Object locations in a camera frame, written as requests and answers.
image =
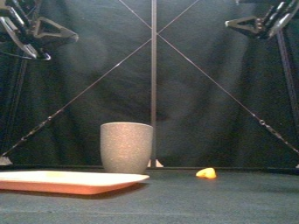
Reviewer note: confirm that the small yellow toy food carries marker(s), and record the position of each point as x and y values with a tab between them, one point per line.
207	173

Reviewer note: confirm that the pink rectangular tray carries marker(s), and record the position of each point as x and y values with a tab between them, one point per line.
65	181

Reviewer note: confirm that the white pole foot bracket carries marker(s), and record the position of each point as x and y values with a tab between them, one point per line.
155	163
4	161

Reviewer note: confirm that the black cloth backdrop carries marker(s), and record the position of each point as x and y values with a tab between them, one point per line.
205	116

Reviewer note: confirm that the grey speckled cup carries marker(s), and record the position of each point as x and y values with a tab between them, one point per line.
125	147

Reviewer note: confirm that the dark metal frame post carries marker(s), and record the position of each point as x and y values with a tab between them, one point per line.
14	99
288	81

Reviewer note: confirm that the vertical metal frame pole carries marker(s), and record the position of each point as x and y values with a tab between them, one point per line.
153	87

